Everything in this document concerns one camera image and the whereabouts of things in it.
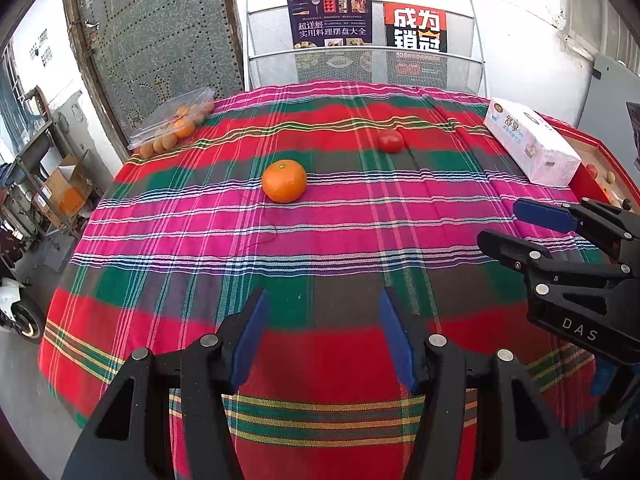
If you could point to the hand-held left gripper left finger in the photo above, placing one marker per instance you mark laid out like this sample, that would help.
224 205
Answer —
250 340

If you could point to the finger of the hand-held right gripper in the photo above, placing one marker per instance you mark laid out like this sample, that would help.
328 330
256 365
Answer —
505 247
542 214

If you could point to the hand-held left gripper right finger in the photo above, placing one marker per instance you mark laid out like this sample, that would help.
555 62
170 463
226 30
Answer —
397 345

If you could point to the red cardboard tray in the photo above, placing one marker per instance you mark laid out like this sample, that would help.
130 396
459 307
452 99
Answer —
585 185

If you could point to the red tomato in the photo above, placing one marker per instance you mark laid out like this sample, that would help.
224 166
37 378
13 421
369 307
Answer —
390 141
591 170

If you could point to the greenish brown round fruit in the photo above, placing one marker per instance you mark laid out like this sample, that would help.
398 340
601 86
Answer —
626 204
610 177

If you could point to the person's right hand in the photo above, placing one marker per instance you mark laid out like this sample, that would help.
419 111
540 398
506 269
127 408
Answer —
602 377

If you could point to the white tissue pack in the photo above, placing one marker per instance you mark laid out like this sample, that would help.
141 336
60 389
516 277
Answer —
530 140

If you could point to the plaid tablecloth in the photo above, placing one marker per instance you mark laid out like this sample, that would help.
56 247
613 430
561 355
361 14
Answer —
320 270

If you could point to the grey electrical box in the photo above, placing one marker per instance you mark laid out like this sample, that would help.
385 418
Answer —
607 90

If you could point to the orange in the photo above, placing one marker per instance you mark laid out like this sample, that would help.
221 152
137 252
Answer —
284 181

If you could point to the barred window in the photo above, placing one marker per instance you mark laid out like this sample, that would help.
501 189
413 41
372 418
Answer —
582 5

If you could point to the pile of small oranges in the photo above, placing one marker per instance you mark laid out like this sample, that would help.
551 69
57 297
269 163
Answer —
182 127

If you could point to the red and black book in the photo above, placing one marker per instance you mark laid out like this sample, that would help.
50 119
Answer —
415 30

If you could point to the cardboard box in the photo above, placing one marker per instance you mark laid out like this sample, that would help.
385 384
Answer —
67 195

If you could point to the white scooter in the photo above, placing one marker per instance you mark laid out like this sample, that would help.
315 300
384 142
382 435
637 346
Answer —
17 310

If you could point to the clear bag of fruit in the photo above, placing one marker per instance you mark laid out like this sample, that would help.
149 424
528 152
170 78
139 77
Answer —
160 120

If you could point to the metal shelf with boxes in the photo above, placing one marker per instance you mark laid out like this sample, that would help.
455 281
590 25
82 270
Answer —
35 160

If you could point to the purple cookbook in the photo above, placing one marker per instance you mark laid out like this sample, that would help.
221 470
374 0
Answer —
330 25

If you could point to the white metal mesh rack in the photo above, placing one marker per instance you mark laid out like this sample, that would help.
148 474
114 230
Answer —
265 35

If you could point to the studded metal door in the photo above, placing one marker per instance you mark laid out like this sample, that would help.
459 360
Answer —
155 35

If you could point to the blue curtained window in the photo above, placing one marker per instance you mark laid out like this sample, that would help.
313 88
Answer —
10 90

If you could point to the wall notices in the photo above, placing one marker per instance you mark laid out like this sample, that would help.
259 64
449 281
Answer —
41 47

